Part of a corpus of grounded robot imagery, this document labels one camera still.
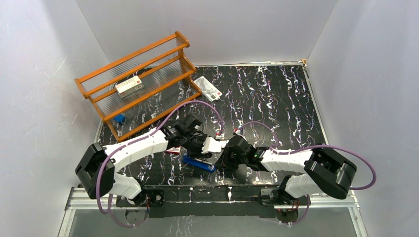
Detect aluminium frame rail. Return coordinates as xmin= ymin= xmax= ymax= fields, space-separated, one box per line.
xmin=65 ymin=185 xmax=360 ymax=210

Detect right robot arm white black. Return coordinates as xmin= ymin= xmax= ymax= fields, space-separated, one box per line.
xmin=215 ymin=135 xmax=357 ymax=204

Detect small blue object under shelf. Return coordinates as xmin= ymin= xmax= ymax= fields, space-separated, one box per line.
xmin=113 ymin=114 xmax=126 ymax=126

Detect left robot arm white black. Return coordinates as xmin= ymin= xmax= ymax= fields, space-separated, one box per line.
xmin=75 ymin=115 xmax=207 ymax=205

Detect orange wooden shelf rack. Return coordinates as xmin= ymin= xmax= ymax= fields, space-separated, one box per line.
xmin=75 ymin=31 xmax=202 ymax=142

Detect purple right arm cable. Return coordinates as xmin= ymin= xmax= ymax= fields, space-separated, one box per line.
xmin=234 ymin=121 xmax=377 ymax=226

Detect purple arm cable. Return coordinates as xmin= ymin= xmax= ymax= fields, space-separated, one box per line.
xmin=234 ymin=121 xmax=377 ymax=226
xmin=95 ymin=100 xmax=226 ymax=229

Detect red white staple box sleeve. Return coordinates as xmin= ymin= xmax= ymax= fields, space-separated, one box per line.
xmin=165 ymin=147 xmax=181 ymax=155

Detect white box on shelf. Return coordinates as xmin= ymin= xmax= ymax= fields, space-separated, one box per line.
xmin=114 ymin=76 xmax=144 ymax=98

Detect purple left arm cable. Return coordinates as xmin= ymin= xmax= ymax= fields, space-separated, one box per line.
xmin=95 ymin=100 xmax=226 ymax=229

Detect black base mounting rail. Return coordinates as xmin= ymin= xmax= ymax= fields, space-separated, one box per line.
xmin=116 ymin=185 xmax=308 ymax=221

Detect white printed paper packet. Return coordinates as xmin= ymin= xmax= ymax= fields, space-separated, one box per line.
xmin=193 ymin=76 xmax=222 ymax=102

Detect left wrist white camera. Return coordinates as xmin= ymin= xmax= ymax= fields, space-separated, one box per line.
xmin=202 ymin=137 xmax=228 ymax=154

